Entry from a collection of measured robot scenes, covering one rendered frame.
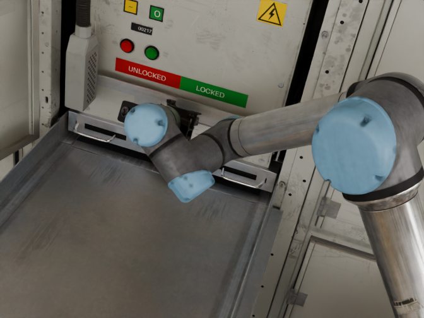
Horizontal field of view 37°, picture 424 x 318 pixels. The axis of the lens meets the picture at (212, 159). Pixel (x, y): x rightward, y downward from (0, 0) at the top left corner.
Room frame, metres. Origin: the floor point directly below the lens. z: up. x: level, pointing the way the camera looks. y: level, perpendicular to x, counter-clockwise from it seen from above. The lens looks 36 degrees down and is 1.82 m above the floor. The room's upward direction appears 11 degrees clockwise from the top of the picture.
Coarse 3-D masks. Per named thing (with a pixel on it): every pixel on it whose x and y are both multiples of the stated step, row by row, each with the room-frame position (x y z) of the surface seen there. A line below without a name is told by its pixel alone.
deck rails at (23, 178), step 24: (48, 144) 1.22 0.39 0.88; (24, 168) 1.10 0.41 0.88; (48, 168) 1.16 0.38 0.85; (0, 192) 1.00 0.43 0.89; (24, 192) 1.06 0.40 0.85; (0, 216) 0.97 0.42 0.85; (264, 216) 1.14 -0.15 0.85; (240, 264) 0.97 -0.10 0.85; (240, 288) 0.84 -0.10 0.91; (216, 312) 0.83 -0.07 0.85
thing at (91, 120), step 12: (72, 120) 1.30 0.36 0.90; (96, 120) 1.29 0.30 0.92; (108, 120) 1.30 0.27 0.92; (96, 132) 1.29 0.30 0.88; (108, 132) 1.29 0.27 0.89; (120, 132) 1.28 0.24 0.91; (120, 144) 1.28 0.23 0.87; (132, 144) 1.28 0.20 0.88; (228, 168) 1.24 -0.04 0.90; (240, 168) 1.23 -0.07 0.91; (252, 168) 1.23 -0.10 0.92; (264, 168) 1.23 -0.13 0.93; (276, 168) 1.24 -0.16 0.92; (240, 180) 1.23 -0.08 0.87; (252, 180) 1.22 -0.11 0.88
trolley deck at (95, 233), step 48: (48, 192) 1.08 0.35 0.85; (96, 192) 1.11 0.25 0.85; (144, 192) 1.15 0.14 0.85; (0, 240) 0.91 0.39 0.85; (48, 240) 0.94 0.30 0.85; (96, 240) 0.96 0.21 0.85; (144, 240) 0.99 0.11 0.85; (192, 240) 1.02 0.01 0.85; (240, 240) 1.05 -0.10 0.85; (0, 288) 0.79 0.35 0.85; (48, 288) 0.81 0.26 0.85; (96, 288) 0.83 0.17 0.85; (144, 288) 0.86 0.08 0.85; (192, 288) 0.88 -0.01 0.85
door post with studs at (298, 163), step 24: (336, 0) 1.19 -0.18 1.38; (360, 0) 1.17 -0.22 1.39; (336, 24) 1.18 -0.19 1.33; (336, 48) 1.18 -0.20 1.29; (312, 72) 1.19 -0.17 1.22; (336, 72) 1.18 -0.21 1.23; (312, 96) 1.19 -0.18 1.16; (288, 168) 1.19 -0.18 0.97; (312, 168) 1.17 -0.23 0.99; (288, 192) 1.18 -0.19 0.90; (288, 216) 1.18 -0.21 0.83; (288, 240) 1.17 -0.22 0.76; (264, 288) 1.18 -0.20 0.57; (264, 312) 1.17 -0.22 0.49
